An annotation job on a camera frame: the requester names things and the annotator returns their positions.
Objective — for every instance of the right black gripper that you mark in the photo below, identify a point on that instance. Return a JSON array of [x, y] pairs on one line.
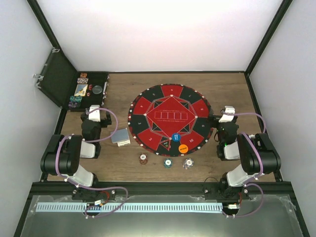
[[216, 118]]

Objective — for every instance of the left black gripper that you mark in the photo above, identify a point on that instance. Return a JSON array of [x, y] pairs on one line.
[[109, 120]]

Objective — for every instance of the blue small blind button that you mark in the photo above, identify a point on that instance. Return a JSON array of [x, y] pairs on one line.
[[176, 137]]

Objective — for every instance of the brown 100 chip stack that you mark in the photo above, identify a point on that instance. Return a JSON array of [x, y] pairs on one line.
[[143, 159]]

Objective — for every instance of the triangular all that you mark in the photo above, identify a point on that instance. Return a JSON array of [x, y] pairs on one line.
[[166, 144]]

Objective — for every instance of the teal chip stack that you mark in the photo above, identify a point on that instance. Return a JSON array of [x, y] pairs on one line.
[[167, 163]]

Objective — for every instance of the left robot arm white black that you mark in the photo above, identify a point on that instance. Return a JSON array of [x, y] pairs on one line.
[[63, 153]]

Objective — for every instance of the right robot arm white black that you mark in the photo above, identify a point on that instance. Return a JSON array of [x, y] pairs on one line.
[[256, 153]]

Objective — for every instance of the chips in case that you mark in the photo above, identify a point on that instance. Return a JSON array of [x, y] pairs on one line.
[[75, 101]]

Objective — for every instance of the clear round dealer button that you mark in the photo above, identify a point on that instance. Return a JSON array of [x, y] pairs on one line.
[[97, 89]]

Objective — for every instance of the card deck in case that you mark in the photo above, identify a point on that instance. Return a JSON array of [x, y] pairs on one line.
[[81, 90]]

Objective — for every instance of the black poker chip case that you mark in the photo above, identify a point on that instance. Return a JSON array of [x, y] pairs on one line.
[[58, 80]]

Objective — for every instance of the white playing card box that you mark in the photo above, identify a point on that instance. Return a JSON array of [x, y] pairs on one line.
[[123, 143]]

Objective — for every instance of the orange big blind button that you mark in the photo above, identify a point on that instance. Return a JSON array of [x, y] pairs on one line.
[[183, 149]]

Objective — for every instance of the round red black poker mat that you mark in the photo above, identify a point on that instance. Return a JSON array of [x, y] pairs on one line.
[[165, 109]]

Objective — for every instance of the purple chip stack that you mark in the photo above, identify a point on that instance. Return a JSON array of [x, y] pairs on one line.
[[188, 163]]

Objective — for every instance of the light blue slotted cable duct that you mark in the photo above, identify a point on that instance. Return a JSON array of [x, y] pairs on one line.
[[131, 207]]

